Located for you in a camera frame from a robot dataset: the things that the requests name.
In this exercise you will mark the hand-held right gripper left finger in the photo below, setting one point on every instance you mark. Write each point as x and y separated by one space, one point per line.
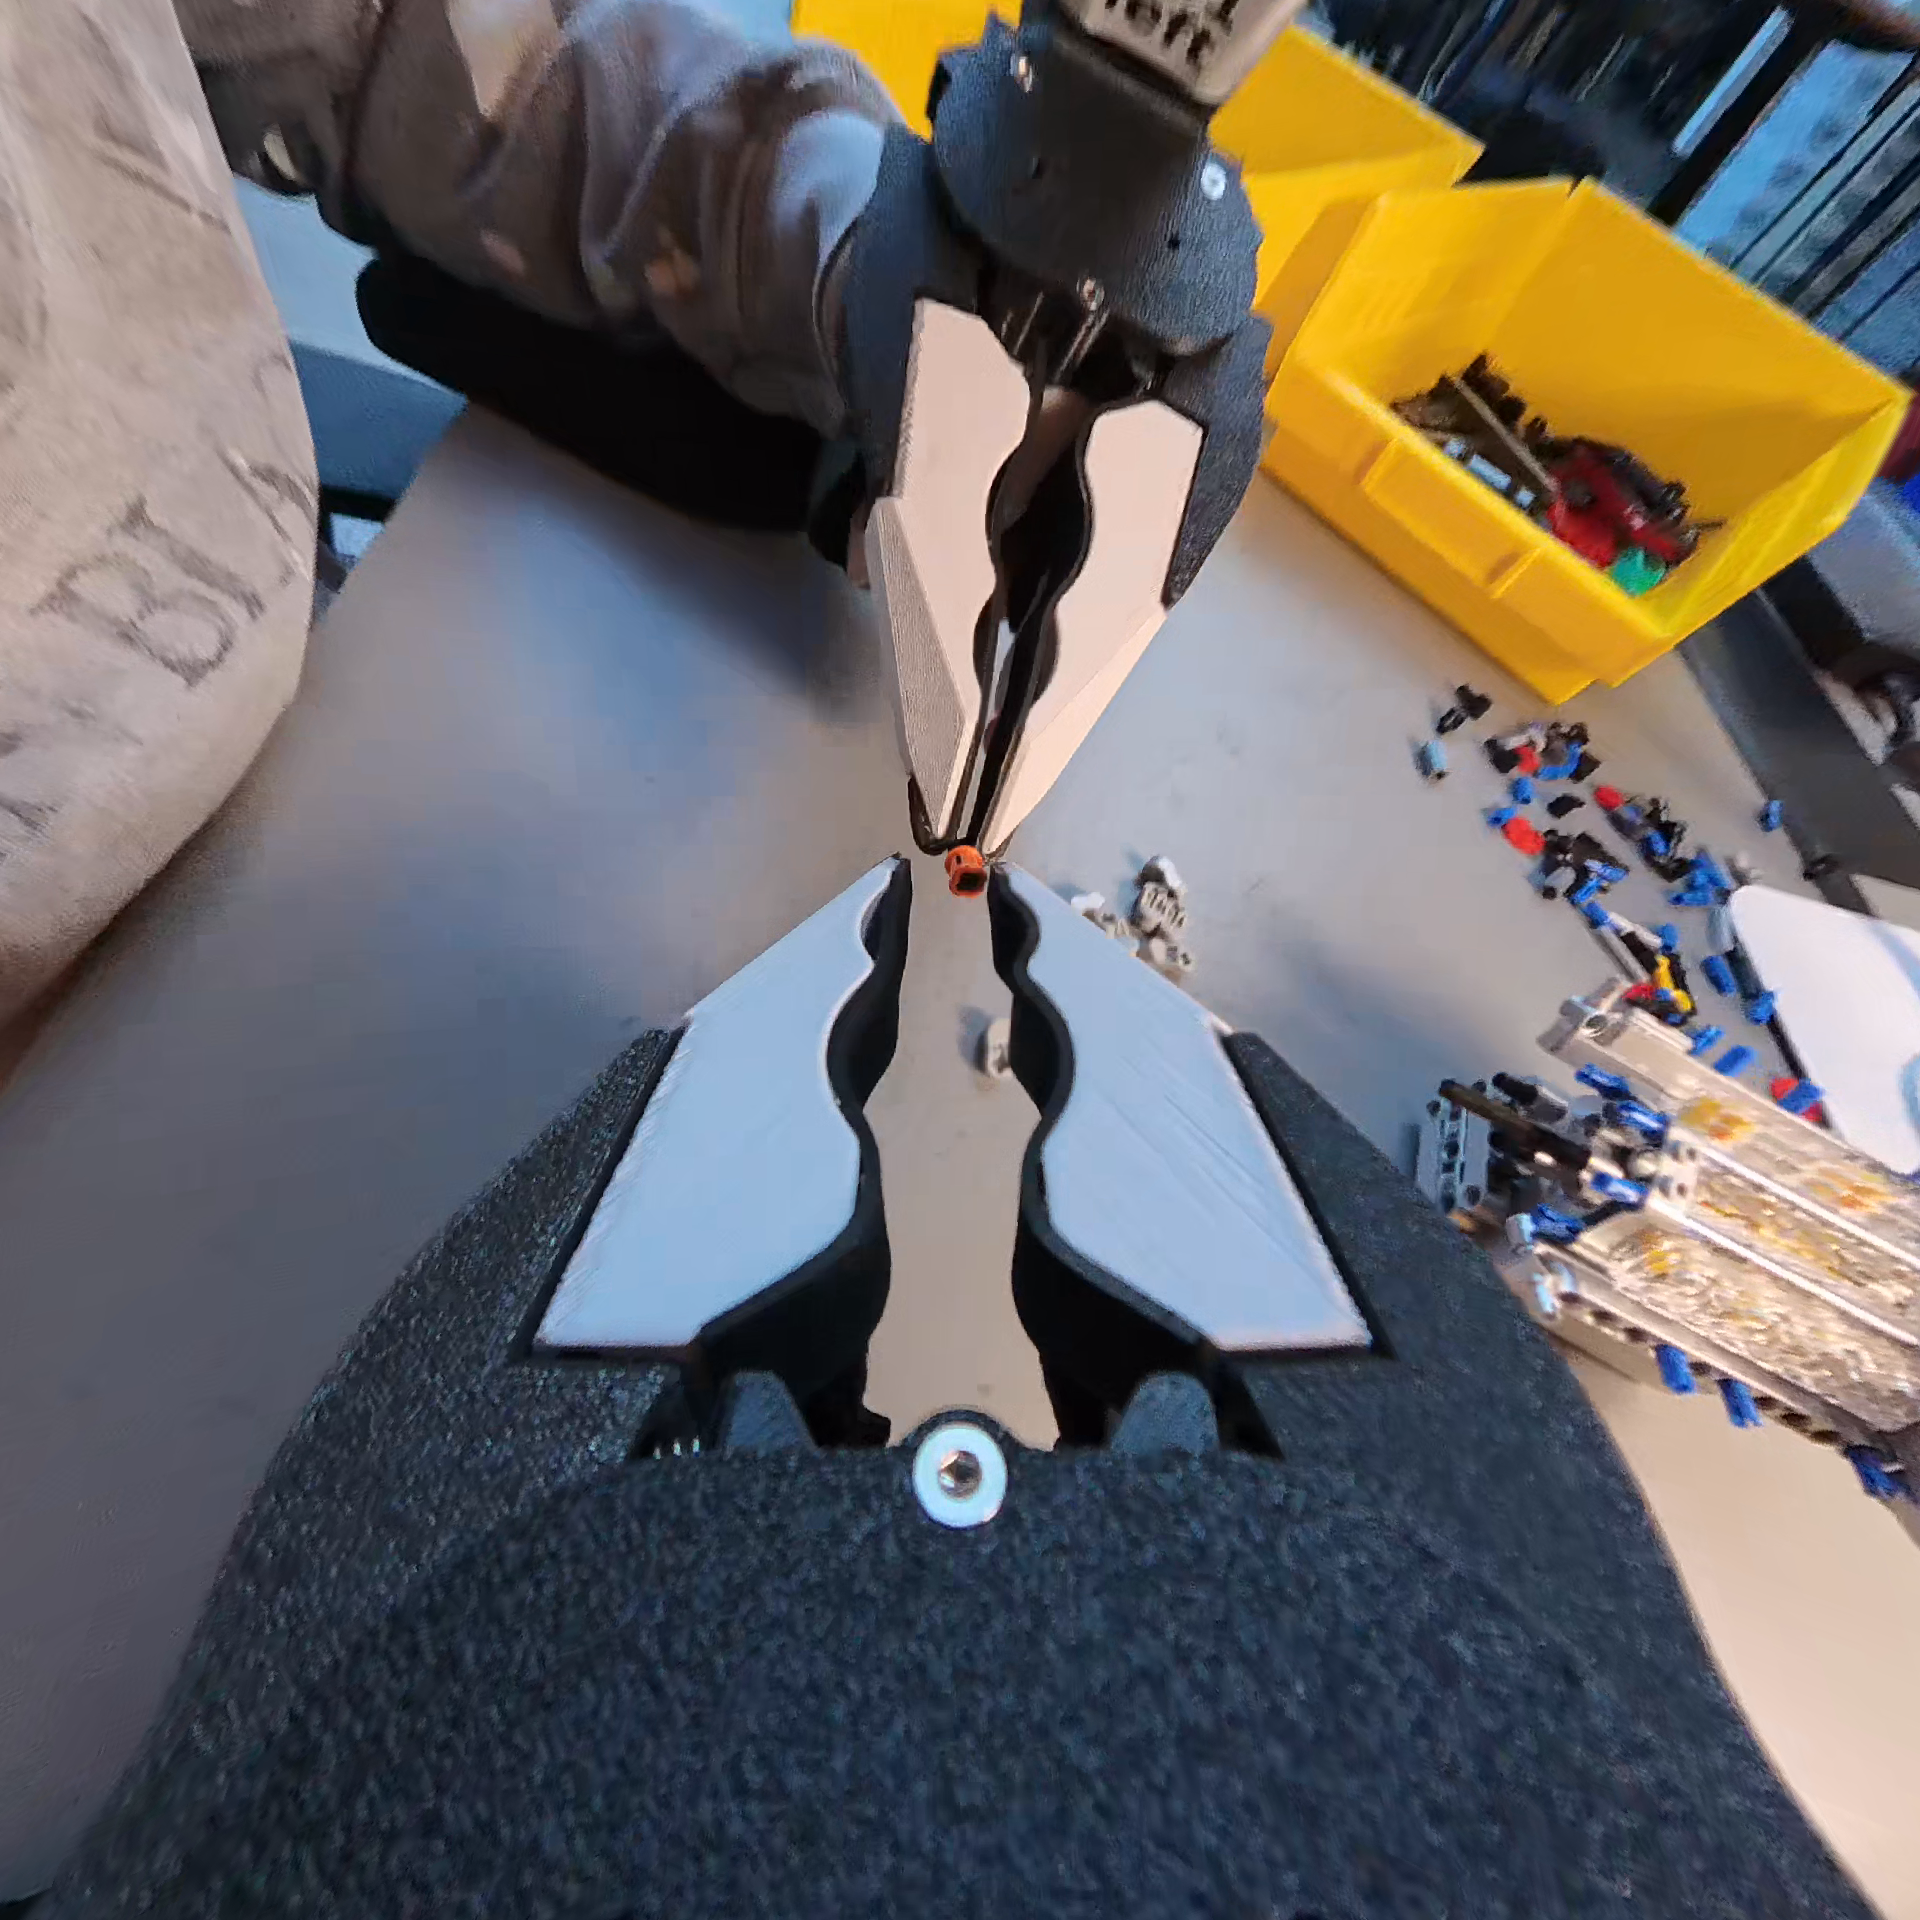
721 1185

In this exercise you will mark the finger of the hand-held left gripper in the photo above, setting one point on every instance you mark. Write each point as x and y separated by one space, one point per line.
1125 525
945 525

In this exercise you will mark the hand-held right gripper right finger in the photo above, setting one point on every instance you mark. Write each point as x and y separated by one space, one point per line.
1185 1185

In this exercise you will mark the pile of grey connector pieces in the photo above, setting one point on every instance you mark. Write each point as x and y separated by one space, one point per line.
1161 909

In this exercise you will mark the orange bush with black pin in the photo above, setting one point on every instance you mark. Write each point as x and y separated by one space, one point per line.
966 874

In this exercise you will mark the grey toy brick assembly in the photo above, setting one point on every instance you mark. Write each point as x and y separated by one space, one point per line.
1694 1200

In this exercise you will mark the person's left forearm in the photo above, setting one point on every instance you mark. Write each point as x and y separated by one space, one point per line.
599 181

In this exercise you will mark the yellow bin holding brass parts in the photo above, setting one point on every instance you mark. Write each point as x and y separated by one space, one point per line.
1349 149

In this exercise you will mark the person's black trousers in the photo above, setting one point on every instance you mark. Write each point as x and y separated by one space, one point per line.
599 434

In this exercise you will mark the heap of dark brick parts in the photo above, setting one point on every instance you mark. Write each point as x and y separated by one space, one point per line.
1589 495

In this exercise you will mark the yellow bin holding dark parts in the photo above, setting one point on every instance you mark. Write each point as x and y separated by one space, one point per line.
1575 299

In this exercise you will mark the blue-grey chair seat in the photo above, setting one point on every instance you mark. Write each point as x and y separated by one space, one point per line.
375 421

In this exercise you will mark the scattered small brick parts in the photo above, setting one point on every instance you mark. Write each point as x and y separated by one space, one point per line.
1651 832

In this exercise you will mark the white rounded board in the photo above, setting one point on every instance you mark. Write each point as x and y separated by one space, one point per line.
1845 1021

